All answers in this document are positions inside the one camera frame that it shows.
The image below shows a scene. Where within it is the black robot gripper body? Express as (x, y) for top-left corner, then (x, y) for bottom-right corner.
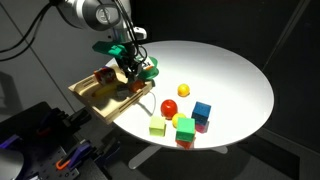
(118, 52), (147, 73)

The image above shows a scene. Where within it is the light green toy block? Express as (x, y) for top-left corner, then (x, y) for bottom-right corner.
(149, 116), (166, 137)

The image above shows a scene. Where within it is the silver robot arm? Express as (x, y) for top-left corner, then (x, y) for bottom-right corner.
(56, 0), (147, 82)

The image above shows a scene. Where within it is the grey rounded robot base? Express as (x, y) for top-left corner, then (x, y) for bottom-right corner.
(0, 149), (24, 180)

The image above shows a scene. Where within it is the orange toy fruit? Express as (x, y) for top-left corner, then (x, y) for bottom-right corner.
(130, 80), (145, 93)

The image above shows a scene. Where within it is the grey toy block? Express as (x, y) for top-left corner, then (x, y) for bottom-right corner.
(116, 85), (130, 99)

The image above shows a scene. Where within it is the yellow toy banana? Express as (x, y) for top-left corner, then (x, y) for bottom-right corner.
(92, 84), (117, 97)

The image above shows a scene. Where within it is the wooden tray box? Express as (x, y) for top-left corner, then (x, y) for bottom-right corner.
(69, 64), (153, 124)

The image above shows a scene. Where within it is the yellow toy lemon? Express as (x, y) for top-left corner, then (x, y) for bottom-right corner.
(177, 84), (190, 97)

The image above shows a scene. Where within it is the red toy apple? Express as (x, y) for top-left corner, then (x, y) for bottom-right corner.
(160, 99), (178, 120)

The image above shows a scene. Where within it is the yellow toy fruit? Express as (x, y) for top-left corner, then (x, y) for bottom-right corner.
(172, 113), (186, 128)

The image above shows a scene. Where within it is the blue toy block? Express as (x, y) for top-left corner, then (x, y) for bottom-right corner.
(191, 102), (211, 125)

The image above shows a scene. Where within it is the dark green toy block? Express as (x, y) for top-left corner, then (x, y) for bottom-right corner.
(176, 118), (195, 142)

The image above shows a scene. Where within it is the pink toy block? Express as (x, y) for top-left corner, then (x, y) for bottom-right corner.
(195, 121), (209, 133)

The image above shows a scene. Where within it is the red toy block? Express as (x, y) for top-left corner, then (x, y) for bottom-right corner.
(176, 140), (193, 150)

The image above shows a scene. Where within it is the black white tagged cube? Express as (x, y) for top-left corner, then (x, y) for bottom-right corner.
(142, 59), (154, 70)

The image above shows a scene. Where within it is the green bowl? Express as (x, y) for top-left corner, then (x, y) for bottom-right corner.
(139, 56), (159, 80)

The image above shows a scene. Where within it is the multicoloured patterned cube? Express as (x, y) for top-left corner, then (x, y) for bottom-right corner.
(94, 66), (116, 84)

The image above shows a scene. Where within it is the black perforated mounting board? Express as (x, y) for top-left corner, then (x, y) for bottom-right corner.
(0, 102), (112, 180)

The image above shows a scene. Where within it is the white table base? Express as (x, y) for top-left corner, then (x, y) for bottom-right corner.
(128, 145), (228, 170)

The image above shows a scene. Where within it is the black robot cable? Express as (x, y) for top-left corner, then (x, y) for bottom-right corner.
(0, 0), (59, 63)

